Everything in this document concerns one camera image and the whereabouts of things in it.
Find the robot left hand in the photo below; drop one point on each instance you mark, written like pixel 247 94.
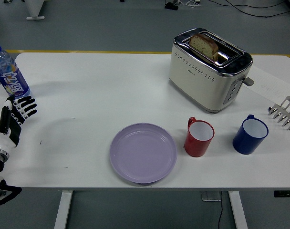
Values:
pixel 11 121

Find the lavender plate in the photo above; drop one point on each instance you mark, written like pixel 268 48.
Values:
pixel 143 153

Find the blue drink bottle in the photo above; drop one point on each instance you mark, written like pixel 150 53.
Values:
pixel 10 74

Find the white table leg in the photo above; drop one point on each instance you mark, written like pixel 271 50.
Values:
pixel 238 210
pixel 62 210

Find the white furniture foot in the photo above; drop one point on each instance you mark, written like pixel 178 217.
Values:
pixel 34 9

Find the red cup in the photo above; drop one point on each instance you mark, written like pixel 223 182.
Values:
pixel 198 138

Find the black floor adapter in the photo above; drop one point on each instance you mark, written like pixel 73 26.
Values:
pixel 171 6

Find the cream toaster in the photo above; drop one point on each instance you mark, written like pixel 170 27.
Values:
pixel 204 78

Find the bread slice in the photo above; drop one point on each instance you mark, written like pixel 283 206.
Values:
pixel 203 46

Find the grey power box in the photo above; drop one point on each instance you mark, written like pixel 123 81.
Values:
pixel 210 196

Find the blue cup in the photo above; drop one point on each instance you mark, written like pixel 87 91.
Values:
pixel 249 136

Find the white paper sheet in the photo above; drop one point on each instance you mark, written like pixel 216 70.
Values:
pixel 271 83

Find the metal toast rack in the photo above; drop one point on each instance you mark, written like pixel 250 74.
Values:
pixel 284 112

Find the black table control panel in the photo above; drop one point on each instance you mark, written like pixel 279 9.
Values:
pixel 285 193

